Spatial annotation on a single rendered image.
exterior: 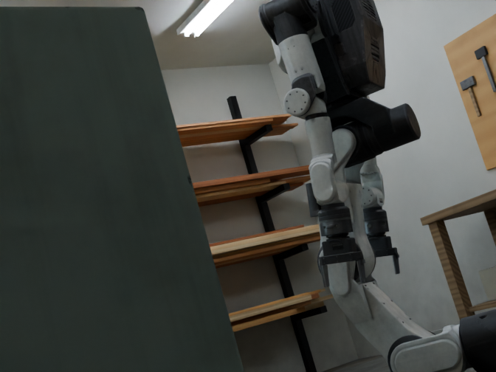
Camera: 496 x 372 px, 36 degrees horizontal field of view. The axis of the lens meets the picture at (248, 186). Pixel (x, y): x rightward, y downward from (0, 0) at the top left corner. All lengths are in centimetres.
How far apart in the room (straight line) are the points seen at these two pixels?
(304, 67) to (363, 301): 69
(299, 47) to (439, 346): 91
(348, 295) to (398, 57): 370
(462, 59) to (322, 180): 338
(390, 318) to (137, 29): 187
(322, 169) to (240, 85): 469
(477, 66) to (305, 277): 232
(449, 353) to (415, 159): 366
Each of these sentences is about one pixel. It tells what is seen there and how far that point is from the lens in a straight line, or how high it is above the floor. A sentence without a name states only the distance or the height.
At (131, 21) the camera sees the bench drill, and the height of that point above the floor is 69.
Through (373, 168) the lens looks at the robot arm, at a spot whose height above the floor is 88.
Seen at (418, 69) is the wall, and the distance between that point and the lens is 568.
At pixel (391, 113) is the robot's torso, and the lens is 229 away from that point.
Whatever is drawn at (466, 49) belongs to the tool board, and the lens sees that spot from 537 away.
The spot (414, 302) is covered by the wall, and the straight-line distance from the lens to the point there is 602.
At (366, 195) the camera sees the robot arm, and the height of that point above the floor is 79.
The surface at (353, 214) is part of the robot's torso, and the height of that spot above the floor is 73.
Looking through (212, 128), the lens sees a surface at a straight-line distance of 584.
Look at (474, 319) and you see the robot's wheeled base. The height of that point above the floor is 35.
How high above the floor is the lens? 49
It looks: 10 degrees up
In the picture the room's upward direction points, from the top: 16 degrees counter-clockwise
